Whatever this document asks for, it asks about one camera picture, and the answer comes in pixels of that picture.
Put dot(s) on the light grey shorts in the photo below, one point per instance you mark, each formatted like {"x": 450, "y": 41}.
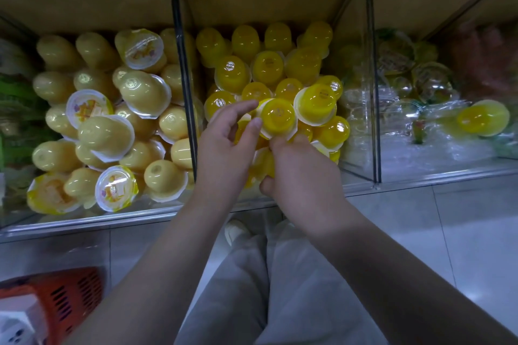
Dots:
{"x": 299, "y": 292}

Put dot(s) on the person's left hand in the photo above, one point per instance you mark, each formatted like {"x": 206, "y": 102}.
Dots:
{"x": 223, "y": 163}

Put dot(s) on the person's right forearm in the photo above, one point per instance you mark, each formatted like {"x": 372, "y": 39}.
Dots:
{"x": 413, "y": 284}

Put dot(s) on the person's left forearm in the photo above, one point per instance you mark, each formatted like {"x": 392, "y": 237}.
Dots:
{"x": 154, "y": 284}

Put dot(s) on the single yellow jelly cup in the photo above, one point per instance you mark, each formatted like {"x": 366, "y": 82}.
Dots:
{"x": 279, "y": 117}

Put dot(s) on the pile of pastel jelly cups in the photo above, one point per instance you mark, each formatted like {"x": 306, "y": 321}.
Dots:
{"x": 483, "y": 118}

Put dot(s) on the person's right hand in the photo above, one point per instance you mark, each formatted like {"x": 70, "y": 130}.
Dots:
{"x": 307, "y": 183}

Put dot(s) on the light shoe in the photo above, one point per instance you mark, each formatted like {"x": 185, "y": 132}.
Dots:
{"x": 235, "y": 231}

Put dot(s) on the pile of pale yellow jelly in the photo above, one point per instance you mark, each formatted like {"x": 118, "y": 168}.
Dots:
{"x": 105, "y": 134}

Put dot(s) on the green juice pouches pile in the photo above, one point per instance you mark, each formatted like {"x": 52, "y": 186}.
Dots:
{"x": 16, "y": 106}

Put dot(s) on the pile of yellow jelly cups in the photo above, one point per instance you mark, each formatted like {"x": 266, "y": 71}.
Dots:
{"x": 243, "y": 41}

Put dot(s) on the dark red object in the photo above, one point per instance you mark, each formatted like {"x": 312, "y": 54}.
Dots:
{"x": 73, "y": 300}

